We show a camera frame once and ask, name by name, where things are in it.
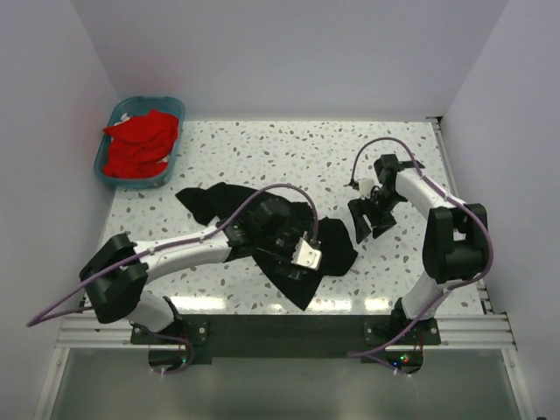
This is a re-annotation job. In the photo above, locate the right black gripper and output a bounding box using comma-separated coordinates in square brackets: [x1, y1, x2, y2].
[348, 189, 404, 243]

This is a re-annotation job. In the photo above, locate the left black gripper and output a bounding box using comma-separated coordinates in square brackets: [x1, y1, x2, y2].
[257, 222, 316, 278]

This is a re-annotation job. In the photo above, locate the black t shirt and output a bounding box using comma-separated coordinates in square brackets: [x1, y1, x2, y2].
[176, 182, 358, 310]

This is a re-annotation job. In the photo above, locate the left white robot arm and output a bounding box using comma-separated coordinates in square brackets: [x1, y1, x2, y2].
[80, 197, 322, 343]

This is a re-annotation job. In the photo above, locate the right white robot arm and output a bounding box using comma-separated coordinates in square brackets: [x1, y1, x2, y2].
[348, 154, 494, 348]

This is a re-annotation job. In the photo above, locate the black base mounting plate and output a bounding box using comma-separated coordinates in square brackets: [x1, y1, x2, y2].
[129, 312, 442, 367]

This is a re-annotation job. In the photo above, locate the red t shirt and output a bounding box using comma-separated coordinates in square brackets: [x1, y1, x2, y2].
[102, 109, 179, 179]

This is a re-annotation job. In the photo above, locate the teal plastic basket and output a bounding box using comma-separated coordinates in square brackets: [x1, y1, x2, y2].
[93, 96, 186, 189]

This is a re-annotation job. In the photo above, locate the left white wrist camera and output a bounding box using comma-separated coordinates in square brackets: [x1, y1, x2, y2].
[291, 238, 322, 270]

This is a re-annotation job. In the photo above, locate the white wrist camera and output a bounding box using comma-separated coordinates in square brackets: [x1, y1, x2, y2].
[357, 178, 375, 198]
[291, 238, 322, 270]

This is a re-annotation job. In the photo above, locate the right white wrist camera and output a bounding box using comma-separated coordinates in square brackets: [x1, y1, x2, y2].
[357, 178, 375, 198]

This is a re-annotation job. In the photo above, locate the aluminium frame rail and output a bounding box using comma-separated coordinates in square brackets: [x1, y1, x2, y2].
[32, 117, 535, 420]

